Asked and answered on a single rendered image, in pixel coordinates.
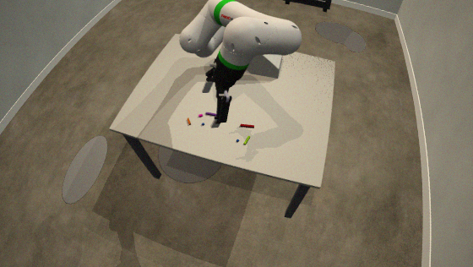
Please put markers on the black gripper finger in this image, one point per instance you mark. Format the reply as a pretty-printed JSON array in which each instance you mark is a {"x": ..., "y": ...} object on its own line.
[
  {"x": 223, "y": 105},
  {"x": 208, "y": 85}
]

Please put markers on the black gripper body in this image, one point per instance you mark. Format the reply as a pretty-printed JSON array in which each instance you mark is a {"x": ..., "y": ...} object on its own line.
[{"x": 224, "y": 85}]

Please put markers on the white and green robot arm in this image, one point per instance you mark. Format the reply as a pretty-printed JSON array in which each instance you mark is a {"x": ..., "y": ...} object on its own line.
[{"x": 243, "y": 39}]

